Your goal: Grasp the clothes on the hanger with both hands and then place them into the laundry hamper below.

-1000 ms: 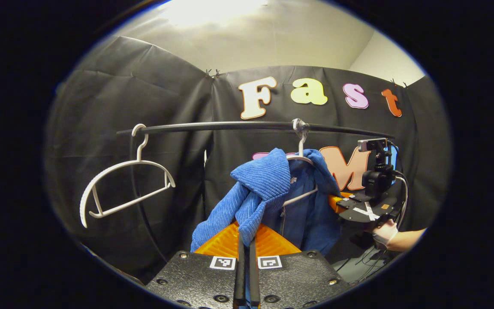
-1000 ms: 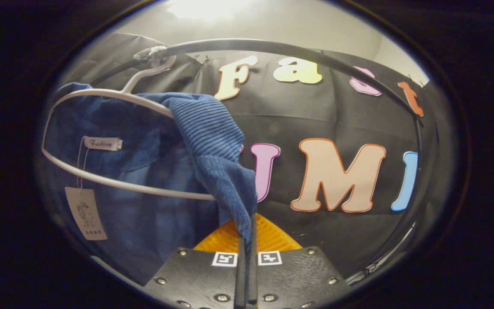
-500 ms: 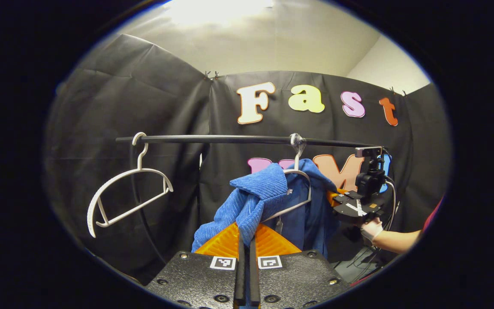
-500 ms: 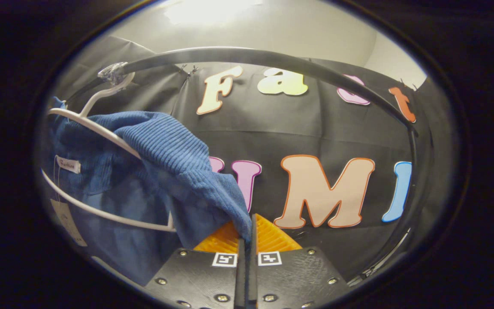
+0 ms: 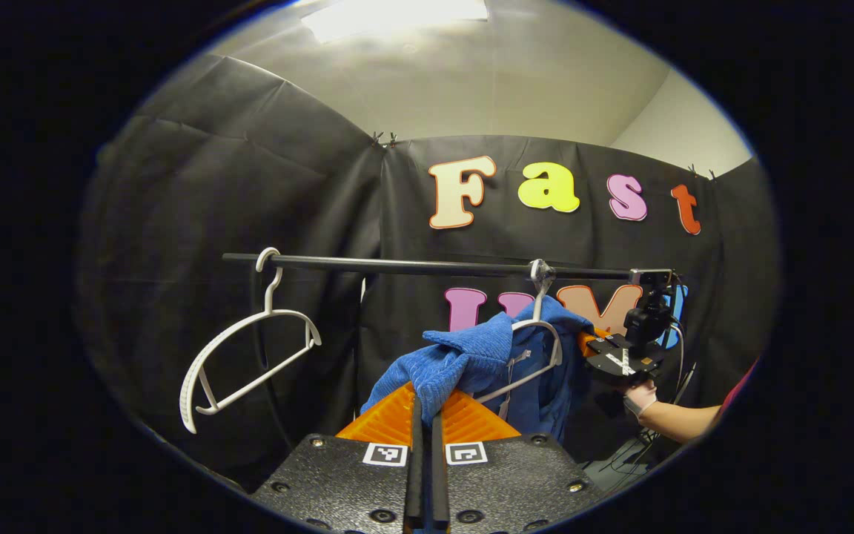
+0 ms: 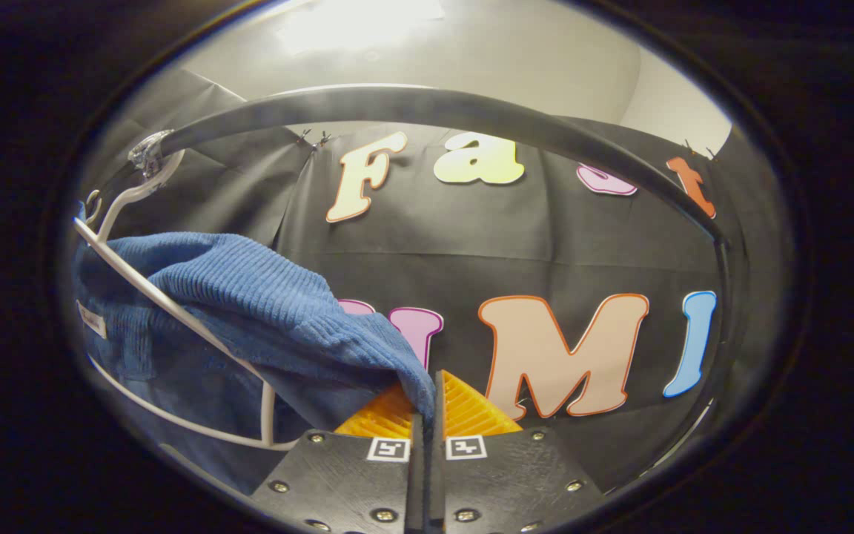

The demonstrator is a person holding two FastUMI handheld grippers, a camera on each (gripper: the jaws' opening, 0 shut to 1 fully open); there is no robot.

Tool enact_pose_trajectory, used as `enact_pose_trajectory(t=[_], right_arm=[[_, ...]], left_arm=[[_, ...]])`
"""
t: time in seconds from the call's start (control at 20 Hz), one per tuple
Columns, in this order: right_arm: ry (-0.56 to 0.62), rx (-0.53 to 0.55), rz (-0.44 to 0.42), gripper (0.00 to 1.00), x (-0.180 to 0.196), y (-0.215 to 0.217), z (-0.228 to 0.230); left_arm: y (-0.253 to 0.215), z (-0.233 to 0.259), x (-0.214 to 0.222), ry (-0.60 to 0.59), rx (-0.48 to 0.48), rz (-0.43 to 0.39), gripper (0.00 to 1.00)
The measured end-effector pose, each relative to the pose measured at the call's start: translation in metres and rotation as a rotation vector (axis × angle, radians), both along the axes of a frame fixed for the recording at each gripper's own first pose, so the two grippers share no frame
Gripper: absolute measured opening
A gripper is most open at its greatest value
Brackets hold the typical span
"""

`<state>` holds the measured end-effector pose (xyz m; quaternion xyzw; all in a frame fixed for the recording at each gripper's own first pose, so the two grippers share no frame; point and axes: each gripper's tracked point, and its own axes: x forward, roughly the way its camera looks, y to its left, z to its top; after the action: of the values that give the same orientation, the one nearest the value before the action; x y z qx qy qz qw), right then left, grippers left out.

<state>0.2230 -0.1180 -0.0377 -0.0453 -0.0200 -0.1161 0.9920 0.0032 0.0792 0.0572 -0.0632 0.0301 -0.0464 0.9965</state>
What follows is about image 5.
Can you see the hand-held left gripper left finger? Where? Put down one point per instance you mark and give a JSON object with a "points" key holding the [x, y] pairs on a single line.
{"points": [[416, 475]]}

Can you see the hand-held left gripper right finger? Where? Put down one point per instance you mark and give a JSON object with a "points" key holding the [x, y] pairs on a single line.
{"points": [[438, 475]]}

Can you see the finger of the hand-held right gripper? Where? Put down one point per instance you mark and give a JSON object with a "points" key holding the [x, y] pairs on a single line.
{"points": [[591, 341]]}

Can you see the white hanger with taped hook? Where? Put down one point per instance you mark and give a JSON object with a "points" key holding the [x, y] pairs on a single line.
{"points": [[539, 304]]}

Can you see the black clothes rack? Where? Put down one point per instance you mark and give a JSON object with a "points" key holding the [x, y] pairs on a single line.
{"points": [[397, 265]]}

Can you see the plain white plastic hanger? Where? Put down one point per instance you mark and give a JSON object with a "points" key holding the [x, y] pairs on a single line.
{"points": [[270, 293]]}

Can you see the person's red clothing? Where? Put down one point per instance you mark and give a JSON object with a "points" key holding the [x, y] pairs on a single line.
{"points": [[740, 389]]}

